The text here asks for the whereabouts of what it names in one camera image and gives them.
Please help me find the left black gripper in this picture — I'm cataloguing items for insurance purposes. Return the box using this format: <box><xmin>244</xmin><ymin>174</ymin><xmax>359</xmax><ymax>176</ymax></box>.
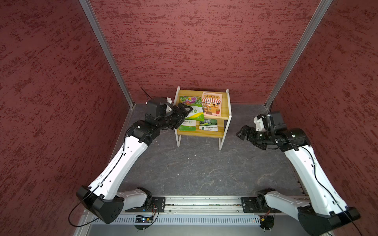
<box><xmin>157</xmin><ymin>102</ymin><xmax>193</xmax><ymax>129</ymax></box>

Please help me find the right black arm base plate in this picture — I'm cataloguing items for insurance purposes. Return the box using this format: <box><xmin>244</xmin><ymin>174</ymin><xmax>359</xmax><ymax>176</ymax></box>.
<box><xmin>241</xmin><ymin>196</ymin><xmax>281</xmax><ymax>214</ymax></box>

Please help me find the aluminium corner post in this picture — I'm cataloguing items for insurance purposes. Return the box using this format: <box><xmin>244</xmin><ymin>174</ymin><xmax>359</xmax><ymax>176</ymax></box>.
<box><xmin>265</xmin><ymin>0</ymin><xmax>333</xmax><ymax>111</ymax></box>
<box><xmin>79</xmin><ymin>0</ymin><xmax>135</xmax><ymax>108</ymax></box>

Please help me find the green rose impatiens seed bag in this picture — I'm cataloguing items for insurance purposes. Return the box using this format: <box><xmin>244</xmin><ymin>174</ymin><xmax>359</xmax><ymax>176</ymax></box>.
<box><xmin>178</xmin><ymin>120</ymin><xmax>196</xmax><ymax>131</ymax></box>

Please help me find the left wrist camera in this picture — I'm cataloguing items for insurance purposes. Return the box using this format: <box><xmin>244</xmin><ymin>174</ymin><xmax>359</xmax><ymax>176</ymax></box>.
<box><xmin>146</xmin><ymin>97</ymin><xmax>172</xmax><ymax>119</ymax></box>

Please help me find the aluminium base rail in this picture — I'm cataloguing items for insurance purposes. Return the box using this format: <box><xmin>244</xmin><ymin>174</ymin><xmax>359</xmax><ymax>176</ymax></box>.
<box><xmin>109</xmin><ymin>194</ymin><xmax>310</xmax><ymax>231</ymax></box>

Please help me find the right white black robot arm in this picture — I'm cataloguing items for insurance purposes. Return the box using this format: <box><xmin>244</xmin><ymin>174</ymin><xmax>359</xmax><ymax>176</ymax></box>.
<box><xmin>236</xmin><ymin>125</ymin><xmax>361</xmax><ymax>236</ymax></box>

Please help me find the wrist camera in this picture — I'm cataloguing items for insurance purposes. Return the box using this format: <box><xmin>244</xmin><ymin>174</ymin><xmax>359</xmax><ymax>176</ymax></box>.
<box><xmin>146</xmin><ymin>97</ymin><xmax>172</xmax><ymax>119</ymax></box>
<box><xmin>253</xmin><ymin>111</ymin><xmax>287</xmax><ymax>133</ymax></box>

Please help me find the green white zinnias seed bag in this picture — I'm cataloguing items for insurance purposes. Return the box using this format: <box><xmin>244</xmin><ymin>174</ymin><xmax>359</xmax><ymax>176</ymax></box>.
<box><xmin>179</xmin><ymin>96</ymin><xmax>205</xmax><ymax>122</ymax></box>

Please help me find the left aluminium corner post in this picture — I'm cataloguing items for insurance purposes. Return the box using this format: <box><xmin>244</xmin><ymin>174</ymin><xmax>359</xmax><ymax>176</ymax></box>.
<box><xmin>79</xmin><ymin>0</ymin><xmax>135</xmax><ymax>108</ymax></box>

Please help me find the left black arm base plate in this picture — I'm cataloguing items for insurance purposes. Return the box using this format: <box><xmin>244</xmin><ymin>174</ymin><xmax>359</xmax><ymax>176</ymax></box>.
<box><xmin>125</xmin><ymin>196</ymin><xmax>166</xmax><ymax>213</ymax></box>

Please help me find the pink shop picture seed bag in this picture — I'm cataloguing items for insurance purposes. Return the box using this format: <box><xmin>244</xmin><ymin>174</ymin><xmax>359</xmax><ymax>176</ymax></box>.
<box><xmin>201</xmin><ymin>92</ymin><xmax>223</xmax><ymax>117</ymax></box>

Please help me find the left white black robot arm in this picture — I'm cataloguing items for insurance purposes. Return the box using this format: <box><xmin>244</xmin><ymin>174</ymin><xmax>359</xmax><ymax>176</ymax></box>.
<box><xmin>76</xmin><ymin>98</ymin><xmax>193</xmax><ymax>224</ymax></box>

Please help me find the right aluminium corner post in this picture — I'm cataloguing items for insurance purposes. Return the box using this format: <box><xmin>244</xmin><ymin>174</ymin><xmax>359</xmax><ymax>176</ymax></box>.
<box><xmin>265</xmin><ymin>0</ymin><xmax>333</xmax><ymax>111</ymax></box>

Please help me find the white frame wooden shelf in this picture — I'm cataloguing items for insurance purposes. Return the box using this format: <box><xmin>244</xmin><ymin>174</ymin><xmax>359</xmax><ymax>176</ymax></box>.
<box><xmin>174</xmin><ymin>87</ymin><xmax>232</xmax><ymax>150</ymax></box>

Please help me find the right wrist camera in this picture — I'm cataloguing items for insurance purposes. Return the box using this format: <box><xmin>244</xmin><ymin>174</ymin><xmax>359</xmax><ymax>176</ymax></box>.
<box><xmin>253</xmin><ymin>111</ymin><xmax>287</xmax><ymax>133</ymax></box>

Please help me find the dark green vegetable seed bag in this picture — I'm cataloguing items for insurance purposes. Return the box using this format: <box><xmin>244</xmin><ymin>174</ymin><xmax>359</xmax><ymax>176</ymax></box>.
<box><xmin>199</xmin><ymin>119</ymin><xmax>218</xmax><ymax>132</ymax></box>

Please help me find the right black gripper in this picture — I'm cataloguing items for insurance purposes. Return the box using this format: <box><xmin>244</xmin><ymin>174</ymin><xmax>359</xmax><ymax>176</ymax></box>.
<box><xmin>235</xmin><ymin>125</ymin><xmax>274</xmax><ymax>148</ymax></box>

